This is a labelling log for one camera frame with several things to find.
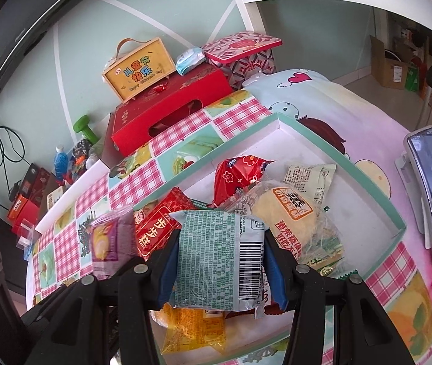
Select red patterned tin box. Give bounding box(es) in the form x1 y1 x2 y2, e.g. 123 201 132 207
202 30 283 90

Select blue plastic bottle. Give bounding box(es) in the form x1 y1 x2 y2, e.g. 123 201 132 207
54 144 68 181

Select white label snack packet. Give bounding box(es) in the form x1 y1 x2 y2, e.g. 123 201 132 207
284 163 337 196

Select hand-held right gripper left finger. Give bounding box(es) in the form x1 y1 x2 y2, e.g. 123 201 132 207
23 241 182 365

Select silver green printed snack packet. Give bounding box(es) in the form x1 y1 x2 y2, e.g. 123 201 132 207
170 209 268 318

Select yellow snack packet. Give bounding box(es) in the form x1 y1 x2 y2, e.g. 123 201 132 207
159 303 227 355

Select black cables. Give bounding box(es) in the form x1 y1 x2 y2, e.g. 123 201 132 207
0 116 26 198

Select green paper bag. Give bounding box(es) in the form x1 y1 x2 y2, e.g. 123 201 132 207
404 64 423 92

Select dark red carton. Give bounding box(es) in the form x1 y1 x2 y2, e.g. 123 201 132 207
17 163 51 203

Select yellow gift box with handle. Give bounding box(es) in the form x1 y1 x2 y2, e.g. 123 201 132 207
101 37 176 103

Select red cake packet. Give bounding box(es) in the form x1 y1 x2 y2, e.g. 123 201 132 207
134 187 191 260

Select green dumbbell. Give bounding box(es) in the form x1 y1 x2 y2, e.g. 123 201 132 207
72 115 99 145

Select white phone stand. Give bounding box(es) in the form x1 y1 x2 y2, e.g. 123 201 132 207
395 152 432 249

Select white steamed cake packet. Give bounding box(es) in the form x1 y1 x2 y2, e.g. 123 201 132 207
224 180 344 270

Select shallow teal cardboard box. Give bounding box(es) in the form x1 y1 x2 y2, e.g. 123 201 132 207
123 111 407 365

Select white foam board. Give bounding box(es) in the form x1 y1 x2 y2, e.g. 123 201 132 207
35 160 110 232

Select red snack packet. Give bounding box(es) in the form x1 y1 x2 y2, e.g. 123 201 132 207
214 155 275 208

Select blue wet wipes pack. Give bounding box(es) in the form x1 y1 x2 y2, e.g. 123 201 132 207
175 47 206 76

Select toy car pack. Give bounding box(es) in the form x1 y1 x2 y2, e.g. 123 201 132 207
69 139 95 176

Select purple snack packet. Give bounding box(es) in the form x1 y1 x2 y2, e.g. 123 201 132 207
90 207 136 274

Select large red gift box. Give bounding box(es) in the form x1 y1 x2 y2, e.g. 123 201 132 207
110 69 234 157

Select black wall television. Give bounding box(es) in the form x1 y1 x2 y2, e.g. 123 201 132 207
0 0 133 141

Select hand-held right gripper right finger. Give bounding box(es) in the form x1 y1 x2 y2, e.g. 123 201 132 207
263 241 416 365

